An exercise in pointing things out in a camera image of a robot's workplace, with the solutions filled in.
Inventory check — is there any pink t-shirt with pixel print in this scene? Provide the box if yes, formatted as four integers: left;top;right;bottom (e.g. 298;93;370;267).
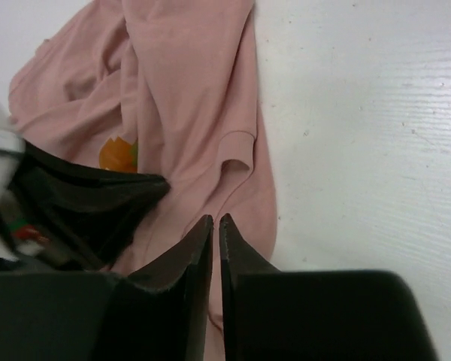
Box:
9;1;277;360

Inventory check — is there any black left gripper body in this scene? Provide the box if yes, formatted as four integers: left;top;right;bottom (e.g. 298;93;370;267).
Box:
0;184;98;271

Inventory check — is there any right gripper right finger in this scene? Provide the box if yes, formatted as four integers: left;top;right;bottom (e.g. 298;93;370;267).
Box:
219;214;323;360

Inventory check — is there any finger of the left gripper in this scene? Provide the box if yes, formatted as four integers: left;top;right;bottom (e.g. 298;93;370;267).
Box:
9;142;170;269

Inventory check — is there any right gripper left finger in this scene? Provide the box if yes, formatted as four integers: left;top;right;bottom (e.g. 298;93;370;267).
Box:
112;215;213;360

